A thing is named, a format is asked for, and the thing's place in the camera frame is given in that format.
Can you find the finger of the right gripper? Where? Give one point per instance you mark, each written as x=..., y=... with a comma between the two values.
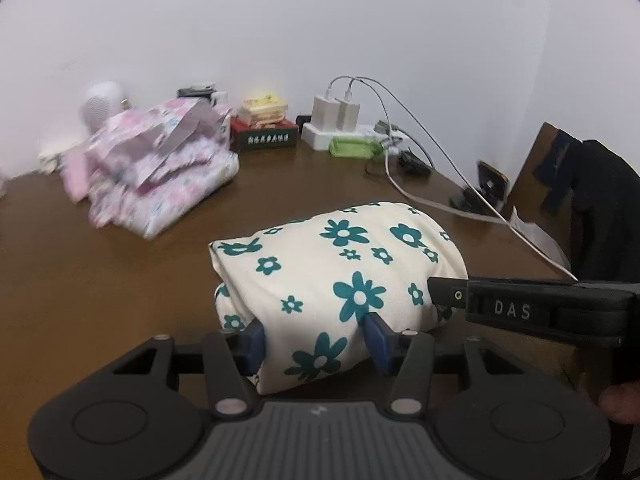
x=522, y=306

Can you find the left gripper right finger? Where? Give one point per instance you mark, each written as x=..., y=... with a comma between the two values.
x=407, y=357

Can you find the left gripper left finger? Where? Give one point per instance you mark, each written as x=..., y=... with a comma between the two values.
x=230, y=357

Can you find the cream green-flowered garment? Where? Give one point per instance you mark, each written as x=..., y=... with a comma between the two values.
x=311, y=282

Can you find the person's right hand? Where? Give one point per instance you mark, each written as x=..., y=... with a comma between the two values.
x=620, y=403

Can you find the phone on black stand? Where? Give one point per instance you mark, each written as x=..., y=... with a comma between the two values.
x=492, y=186

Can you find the black office chair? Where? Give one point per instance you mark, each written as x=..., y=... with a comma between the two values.
x=604, y=207

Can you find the purple floral folded garment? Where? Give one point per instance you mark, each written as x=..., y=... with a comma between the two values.
x=150, y=167

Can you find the green translucent case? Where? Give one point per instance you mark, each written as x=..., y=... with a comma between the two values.
x=356, y=148

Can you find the dark gift box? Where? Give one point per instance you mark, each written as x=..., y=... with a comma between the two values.
x=245, y=138

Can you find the white power strip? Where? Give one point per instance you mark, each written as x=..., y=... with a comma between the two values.
x=320, y=140

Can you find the pink folded garment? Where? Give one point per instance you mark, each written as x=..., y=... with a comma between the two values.
x=76, y=170

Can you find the white charger adapter right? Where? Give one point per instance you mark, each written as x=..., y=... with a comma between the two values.
x=347, y=115

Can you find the white charger adapter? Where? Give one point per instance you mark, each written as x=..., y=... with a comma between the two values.
x=325, y=113
x=347, y=115

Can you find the yellow snack box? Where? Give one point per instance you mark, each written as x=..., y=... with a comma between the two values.
x=262, y=111

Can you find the white charger adapter left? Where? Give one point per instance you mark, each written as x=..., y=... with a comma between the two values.
x=325, y=113

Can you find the white knit plush toy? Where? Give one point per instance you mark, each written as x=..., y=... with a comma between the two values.
x=103, y=101

